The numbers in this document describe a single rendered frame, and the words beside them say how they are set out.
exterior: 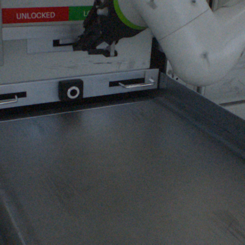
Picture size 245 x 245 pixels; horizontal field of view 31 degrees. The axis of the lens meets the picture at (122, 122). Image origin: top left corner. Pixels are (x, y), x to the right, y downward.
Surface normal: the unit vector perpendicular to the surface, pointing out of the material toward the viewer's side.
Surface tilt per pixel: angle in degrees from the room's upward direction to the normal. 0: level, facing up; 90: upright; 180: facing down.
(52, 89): 90
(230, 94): 90
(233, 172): 0
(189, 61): 89
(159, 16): 103
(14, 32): 90
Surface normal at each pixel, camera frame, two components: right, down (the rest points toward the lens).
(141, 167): 0.06, -0.91
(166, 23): -0.42, 0.49
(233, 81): 0.47, 0.40
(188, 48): -0.33, 0.30
